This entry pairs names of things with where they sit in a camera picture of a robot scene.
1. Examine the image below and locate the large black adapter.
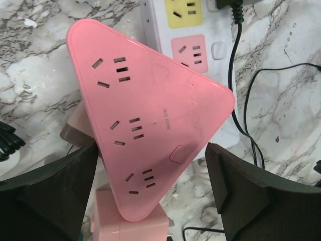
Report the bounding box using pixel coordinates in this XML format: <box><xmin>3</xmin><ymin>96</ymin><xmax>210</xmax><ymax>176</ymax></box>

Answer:
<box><xmin>206</xmin><ymin>0</ymin><xmax>259</xmax><ymax>12</ymax></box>

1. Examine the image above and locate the pink triangular power strip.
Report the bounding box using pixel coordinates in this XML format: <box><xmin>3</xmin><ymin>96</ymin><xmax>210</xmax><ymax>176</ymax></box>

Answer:
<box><xmin>66</xmin><ymin>19</ymin><xmax>235</xmax><ymax>221</ymax></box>

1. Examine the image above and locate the white power strip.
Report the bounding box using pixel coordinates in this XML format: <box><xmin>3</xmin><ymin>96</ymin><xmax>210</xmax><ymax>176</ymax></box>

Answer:
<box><xmin>139</xmin><ymin>0</ymin><xmax>239</xmax><ymax>156</ymax></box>

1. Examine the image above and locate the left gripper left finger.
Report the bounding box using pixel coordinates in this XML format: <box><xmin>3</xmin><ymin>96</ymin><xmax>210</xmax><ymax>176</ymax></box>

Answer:
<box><xmin>1</xmin><ymin>143</ymin><xmax>99</xmax><ymax>240</ymax></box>

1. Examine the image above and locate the beige pink USB charger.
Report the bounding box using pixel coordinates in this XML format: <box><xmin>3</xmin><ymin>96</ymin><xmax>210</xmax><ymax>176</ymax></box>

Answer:
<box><xmin>60</xmin><ymin>101</ymin><xmax>95</xmax><ymax>148</ymax></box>

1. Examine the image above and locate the pink cube socket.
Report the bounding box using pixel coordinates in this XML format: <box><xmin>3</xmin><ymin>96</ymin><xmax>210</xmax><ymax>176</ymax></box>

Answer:
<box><xmin>91</xmin><ymin>189</ymin><xmax>175</xmax><ymax>241</ymax></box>

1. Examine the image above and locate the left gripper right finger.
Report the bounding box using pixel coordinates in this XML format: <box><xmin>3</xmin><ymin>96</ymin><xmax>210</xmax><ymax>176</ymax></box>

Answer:
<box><xmin>205</xmin><ymin>144</ymin><xmax>320</xmax><ymax>240</ymax></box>

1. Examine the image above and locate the thin black cable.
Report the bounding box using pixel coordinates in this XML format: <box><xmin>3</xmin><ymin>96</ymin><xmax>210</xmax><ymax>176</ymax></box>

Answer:
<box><xmin>183</xmin><ymin>0</ymin><xmax>321</xmax><ymax>239</ymax></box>

